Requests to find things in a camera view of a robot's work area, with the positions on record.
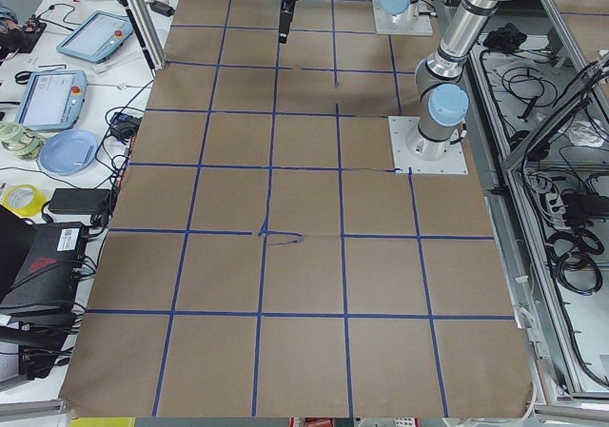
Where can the far blue teach pendant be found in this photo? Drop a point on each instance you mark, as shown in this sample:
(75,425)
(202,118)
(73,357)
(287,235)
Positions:
(97,38)

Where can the blue teach pendant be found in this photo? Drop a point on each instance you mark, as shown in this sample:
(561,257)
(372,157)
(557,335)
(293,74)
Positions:
(97,38)
(52,100)

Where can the near blue teach pendant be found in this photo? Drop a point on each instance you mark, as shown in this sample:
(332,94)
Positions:
(52,100)

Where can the brown paper table mat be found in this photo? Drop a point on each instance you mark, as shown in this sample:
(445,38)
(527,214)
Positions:
(265,259)

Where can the light blue plate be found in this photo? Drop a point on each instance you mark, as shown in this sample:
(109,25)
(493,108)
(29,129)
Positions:
(68,152)

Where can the black power adapter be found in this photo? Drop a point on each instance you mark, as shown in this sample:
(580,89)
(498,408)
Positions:
(78,201)

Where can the green tape rolls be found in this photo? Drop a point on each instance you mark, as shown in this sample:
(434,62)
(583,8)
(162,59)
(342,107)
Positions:
(21,142)

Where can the yellow tape roll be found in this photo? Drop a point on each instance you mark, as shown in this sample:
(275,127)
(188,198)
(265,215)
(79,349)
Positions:
(24,200)

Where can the black computer box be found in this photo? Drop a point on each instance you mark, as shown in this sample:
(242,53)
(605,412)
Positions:
(38,265)

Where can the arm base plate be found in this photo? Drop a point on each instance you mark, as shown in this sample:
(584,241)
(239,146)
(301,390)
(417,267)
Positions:
(412,153)
(415,21)

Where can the aluminium frame post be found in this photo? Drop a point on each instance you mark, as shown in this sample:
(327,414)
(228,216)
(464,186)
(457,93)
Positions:
(145,32)

